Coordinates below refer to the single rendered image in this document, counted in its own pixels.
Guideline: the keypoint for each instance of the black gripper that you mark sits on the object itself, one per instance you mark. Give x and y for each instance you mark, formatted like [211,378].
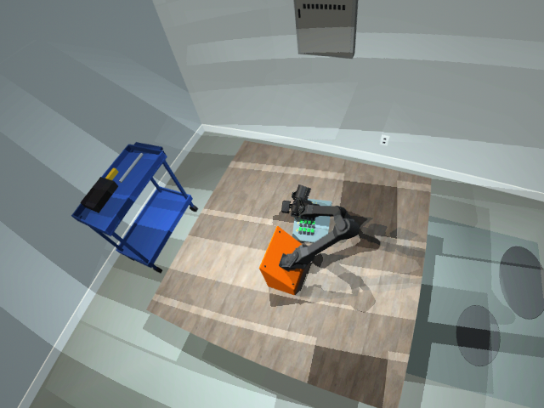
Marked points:
[286,206]

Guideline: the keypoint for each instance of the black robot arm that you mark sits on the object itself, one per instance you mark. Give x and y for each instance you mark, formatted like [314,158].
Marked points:
[345,228]

